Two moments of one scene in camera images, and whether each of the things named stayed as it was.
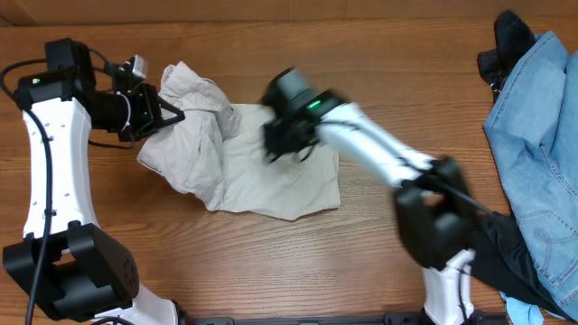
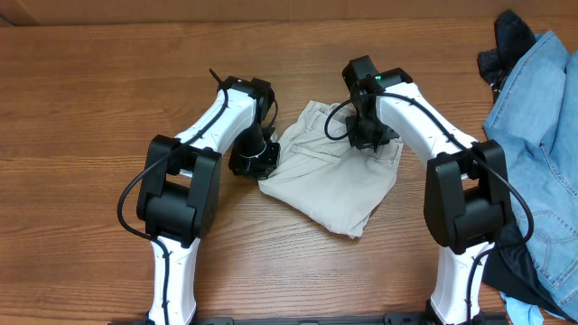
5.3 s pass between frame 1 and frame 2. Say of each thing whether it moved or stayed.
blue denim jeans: stayed
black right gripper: moved
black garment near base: stayed
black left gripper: moved
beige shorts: moved
